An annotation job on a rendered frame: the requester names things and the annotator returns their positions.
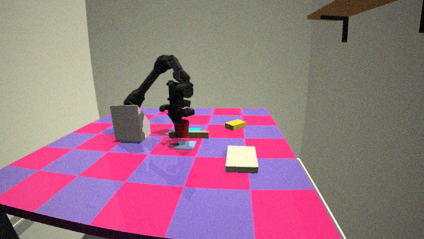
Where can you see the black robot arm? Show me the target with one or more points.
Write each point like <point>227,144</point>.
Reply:
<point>183,89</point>

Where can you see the yellow rectangular block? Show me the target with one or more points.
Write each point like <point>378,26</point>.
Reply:
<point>235,124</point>

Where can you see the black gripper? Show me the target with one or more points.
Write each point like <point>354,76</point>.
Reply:
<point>175,110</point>

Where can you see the tan wooden bar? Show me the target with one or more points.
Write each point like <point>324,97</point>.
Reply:
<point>192,134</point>

